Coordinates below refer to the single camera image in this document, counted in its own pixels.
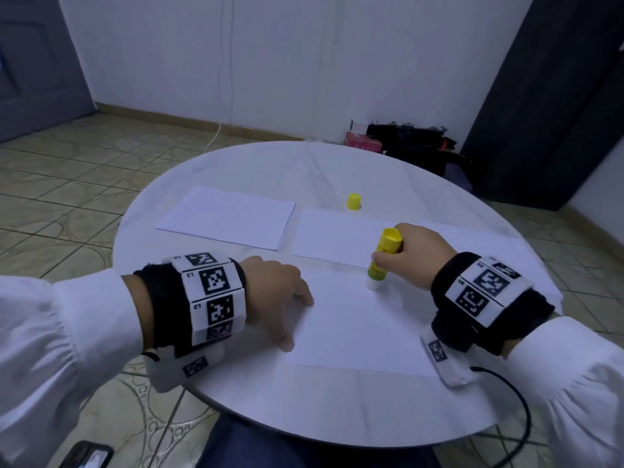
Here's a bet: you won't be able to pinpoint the blue suitcase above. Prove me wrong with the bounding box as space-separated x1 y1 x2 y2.
441 155 477 193

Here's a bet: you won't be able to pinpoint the person's left forearm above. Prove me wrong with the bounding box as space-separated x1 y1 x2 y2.
0 270 157 468

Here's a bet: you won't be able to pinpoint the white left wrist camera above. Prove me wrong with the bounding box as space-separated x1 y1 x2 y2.
146 341 230 393

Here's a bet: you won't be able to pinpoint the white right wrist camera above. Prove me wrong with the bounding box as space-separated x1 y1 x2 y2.
421 331 482 389

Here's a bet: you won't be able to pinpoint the person's legs in blue jeans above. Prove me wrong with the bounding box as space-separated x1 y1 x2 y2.
195 414 440 468

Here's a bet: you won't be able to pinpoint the person's left hand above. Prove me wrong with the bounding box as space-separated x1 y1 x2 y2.
237 255 316 353

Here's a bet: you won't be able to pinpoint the black wardrobe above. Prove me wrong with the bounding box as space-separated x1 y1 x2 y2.
460 0 624 213

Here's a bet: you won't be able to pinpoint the black right wristband with markers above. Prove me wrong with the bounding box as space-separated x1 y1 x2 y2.
430 251 556 354

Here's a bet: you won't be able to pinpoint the yellow glue stick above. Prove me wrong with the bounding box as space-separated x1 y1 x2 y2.
367 227 404 291

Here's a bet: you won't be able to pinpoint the black left wristband with markers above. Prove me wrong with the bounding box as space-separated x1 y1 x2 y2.
133 252 248 359

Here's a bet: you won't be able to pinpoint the pink box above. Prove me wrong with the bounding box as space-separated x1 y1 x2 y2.
343 131 384 153

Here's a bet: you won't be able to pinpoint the person's right hand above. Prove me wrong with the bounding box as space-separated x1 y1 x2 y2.
371 223 460 291

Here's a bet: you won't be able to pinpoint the black wristband with markers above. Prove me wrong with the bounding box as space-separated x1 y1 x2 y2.
430 251 556 354
133 252 248 359

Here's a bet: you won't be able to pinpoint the black bag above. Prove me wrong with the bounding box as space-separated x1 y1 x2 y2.
365 122 460 162

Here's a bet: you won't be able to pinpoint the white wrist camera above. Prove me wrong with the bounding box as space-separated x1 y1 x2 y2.
421 331 482 389
146 341 230 393

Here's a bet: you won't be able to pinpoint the black right camera cable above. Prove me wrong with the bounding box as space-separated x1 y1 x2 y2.
471 363 534 468

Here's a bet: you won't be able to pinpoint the person's right forearm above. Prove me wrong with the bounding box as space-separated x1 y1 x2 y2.
504 317 624 468

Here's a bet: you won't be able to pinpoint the white wall cable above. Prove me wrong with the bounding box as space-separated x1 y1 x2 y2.
200 0 240 152

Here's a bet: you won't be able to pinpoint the black phone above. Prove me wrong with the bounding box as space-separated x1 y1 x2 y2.
58 439 115 468

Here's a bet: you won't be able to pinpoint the grey door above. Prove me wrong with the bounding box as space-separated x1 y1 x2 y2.
0 0 99 144

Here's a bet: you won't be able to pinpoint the single white paper sheet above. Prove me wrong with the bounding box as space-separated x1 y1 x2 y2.
289 207 391 269
281 270 442 378

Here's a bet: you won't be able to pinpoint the white paper stack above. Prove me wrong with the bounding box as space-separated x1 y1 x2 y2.
156 185 296 252
434 224 564 308

